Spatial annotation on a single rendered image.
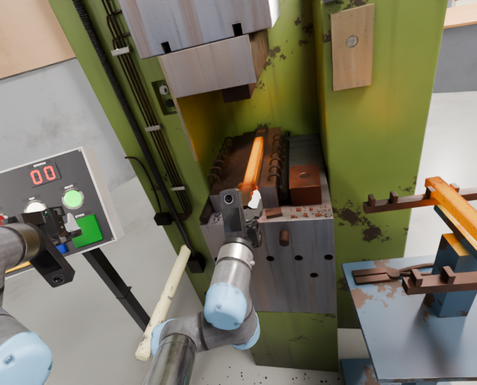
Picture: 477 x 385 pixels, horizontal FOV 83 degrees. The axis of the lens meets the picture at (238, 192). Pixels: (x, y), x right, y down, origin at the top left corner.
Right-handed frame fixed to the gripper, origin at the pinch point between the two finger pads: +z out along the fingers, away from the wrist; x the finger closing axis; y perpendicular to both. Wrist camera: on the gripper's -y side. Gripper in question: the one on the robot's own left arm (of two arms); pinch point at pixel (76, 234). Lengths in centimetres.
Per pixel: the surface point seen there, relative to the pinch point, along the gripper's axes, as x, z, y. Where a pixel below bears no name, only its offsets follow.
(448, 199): -80, -25, -17
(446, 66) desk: -349, 221, 43
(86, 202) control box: -2.8, 5.3, 7.2
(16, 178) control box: 11.8, 5.3, 19.2
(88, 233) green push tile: -0.9, 4.5, -1.0
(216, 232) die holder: -33.7, 6.9, -13.2
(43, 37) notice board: 59, 190, 174
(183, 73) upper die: -38.9, -11.0, 26.5
